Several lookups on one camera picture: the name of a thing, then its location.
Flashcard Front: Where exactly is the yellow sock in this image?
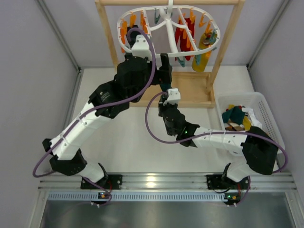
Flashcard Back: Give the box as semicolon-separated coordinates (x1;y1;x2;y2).
192;32;214;73
242;116;251;131

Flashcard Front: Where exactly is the white oval clip hanger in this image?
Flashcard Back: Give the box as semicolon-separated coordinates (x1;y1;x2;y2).
117;0;220;58

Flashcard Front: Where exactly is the teal sock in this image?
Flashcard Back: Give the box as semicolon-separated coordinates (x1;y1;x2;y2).
160;83;171;92
222;106;246;125

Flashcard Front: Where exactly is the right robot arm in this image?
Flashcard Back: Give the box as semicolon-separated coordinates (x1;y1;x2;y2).
158;95;278;189

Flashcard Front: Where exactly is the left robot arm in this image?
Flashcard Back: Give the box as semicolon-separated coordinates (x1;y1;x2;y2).
43;53;172;187

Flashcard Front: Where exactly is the wooden hanger stand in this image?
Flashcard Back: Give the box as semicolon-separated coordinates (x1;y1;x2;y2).
95;0;244;108

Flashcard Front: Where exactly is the black sock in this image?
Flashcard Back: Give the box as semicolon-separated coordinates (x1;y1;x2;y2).
126;24;140;48

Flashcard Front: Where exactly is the red sock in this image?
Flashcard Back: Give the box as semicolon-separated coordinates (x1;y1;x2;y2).
180;18;195;51
174;27;184;50

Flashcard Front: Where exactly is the teal sock in basket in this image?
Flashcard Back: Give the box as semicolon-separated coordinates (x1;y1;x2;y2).
222;106;246;125

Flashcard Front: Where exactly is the yellow sock in basket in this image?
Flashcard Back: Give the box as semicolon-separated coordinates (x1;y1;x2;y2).
242;116;251;131

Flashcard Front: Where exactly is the white sock in basket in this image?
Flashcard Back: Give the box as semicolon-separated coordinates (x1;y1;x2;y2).
242;107;262;128

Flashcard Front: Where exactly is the white plastic basket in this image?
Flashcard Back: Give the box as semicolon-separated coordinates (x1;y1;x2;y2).
216;92;285;148

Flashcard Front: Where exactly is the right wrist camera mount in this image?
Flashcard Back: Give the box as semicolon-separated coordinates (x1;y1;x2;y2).
163;88;181;105

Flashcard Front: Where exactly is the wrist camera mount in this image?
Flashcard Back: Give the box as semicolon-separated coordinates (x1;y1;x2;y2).
131;35;152;60
163;88;181;105

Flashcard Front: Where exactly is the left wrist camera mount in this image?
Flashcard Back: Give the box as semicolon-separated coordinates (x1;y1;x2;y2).
131;35;152;60

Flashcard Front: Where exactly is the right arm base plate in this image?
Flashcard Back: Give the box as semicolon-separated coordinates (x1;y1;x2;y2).
206;174;249;190

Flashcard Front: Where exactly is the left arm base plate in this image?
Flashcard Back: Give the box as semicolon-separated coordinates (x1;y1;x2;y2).
80;174;123;190

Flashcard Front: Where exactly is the aluminium rail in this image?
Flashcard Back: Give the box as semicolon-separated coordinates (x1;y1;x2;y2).
38;172;297;192

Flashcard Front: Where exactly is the grey slotted cable duct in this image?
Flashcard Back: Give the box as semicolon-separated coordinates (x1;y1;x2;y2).
47;191;236;202

